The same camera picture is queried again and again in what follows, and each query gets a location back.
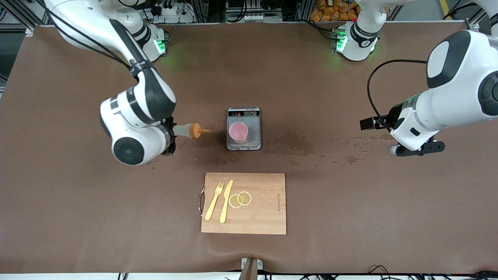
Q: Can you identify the clear sauce bottle orange cap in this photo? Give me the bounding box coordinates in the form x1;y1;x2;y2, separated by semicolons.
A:
173;122;211;140

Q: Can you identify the pink plastic cup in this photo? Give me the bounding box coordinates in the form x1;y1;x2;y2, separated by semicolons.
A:
228;121;249;144

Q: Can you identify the silver digital kitchen scale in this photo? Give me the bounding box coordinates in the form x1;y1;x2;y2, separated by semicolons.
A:
226;107;262;151

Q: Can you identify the yellow plastic fork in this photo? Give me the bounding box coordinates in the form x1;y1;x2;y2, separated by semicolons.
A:
205;181;225;221

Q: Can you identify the yellow plastic knife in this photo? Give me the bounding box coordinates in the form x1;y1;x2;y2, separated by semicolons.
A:
219;180;234;224

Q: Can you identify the white power strip with plugs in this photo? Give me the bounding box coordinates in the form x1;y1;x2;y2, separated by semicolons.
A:
154;2;183;16

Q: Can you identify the pile of orange snacks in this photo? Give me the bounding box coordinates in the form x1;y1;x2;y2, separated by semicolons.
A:
310;0;360;22

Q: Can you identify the wooden cutting board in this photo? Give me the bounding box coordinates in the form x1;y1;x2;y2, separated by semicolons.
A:
198;172;287;235

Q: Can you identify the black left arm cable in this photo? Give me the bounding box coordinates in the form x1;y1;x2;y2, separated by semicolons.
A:
367;59;428;131

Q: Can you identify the metal table edge bracket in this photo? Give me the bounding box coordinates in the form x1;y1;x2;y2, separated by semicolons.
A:
240;257;264;280

